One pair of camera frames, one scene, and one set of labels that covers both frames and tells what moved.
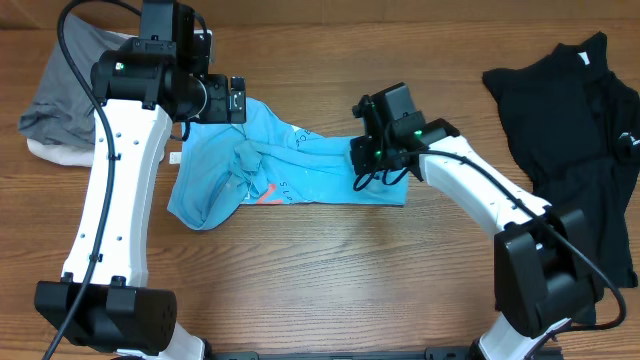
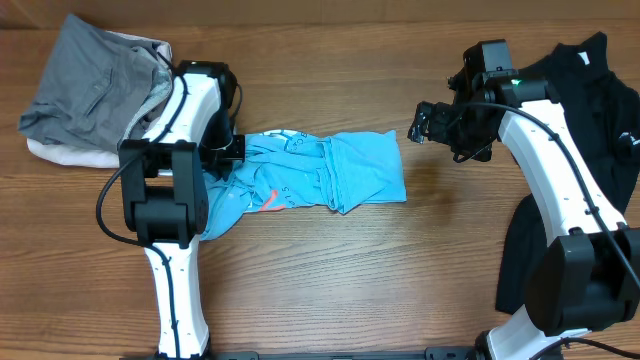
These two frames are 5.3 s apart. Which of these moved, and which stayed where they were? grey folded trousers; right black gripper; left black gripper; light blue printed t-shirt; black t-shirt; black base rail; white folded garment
Moved: right black gripper; left black gripper; light blue printed t-shirt
Stayed: black base rail; black t-shirt; grey folded trousers; white folded garment
